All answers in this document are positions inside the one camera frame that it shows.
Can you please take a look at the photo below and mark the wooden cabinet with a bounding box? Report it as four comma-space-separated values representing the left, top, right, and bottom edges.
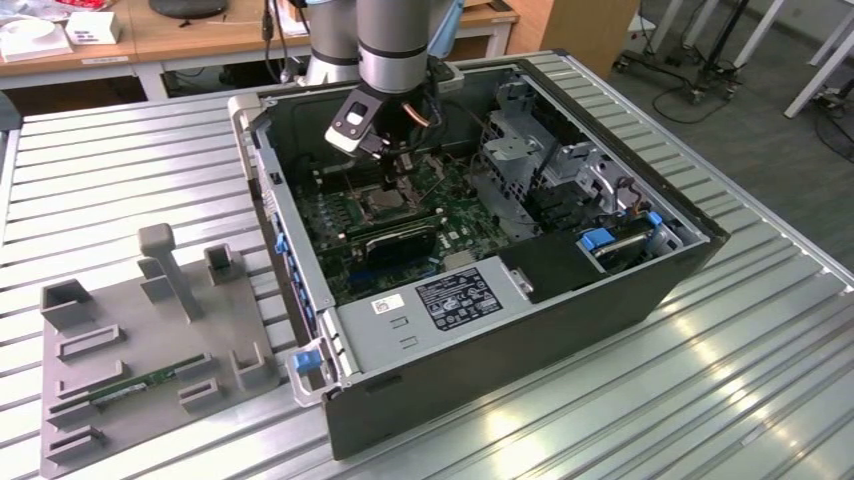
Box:
542, 0, 640, 81

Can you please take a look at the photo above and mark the white table frame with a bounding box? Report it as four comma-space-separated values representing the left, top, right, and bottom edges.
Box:
639, 0, 788, 69
783, 0, 854, 119

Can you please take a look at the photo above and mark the silver disk bay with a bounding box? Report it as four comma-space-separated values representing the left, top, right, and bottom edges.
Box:
538, 140, 618, 191

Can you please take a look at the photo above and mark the grey power supply unit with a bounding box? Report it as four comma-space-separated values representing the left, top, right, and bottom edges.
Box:
330, 257, 534, 375

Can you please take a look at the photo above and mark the green motherboard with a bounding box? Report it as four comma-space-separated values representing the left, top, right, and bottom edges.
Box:
292, 152, 538, 304

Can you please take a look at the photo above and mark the white printed box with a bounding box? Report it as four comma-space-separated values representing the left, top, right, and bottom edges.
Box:
63, 12, 122, 46

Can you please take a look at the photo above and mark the black open PC case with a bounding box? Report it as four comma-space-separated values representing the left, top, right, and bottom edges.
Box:
225, 48, 728, 461

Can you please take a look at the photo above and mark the perforated metal drive cage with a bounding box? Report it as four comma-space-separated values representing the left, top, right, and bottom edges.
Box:
473, 108, 558, 239

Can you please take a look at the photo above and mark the black hanging cable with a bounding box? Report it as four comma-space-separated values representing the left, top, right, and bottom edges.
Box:
262, 0, 301, 81

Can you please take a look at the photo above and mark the black plastic cover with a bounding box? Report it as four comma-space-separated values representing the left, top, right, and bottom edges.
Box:
497, 233, 606, 305

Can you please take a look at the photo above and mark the blue disk carrier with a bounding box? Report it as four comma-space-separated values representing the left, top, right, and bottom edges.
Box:
573, 224, 655, 275

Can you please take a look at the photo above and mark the black wheeled stand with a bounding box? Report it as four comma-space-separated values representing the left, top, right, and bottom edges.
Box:
612, 0, 748, 104

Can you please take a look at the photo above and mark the silver CPU plate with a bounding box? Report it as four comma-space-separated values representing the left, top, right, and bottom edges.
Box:
368, 190, 409, 213

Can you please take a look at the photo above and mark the green RAM stick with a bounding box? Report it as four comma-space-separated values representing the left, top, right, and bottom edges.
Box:
83, 353, 206, 407

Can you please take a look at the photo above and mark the grey parts rack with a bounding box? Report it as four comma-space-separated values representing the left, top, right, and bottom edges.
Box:
37, 223, 286, 479

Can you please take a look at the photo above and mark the metal CPU socket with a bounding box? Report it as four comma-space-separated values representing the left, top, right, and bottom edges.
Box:
350, 182, 432, 227

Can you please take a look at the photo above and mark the white flat box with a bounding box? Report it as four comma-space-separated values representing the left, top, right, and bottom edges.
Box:
0, 17, 73, 64

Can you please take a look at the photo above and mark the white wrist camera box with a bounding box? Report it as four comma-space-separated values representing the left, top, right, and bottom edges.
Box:
322, 89, 386, 155

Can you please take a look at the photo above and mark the pale blue teach pendant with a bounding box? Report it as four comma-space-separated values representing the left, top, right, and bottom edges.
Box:
425, 0, 466, 57

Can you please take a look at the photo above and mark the black round object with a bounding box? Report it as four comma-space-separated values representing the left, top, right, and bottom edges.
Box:
146, 0, 228, 19

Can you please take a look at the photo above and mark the black plastic fan shroud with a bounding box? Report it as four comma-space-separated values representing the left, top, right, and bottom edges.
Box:
361, 225, 440, 270

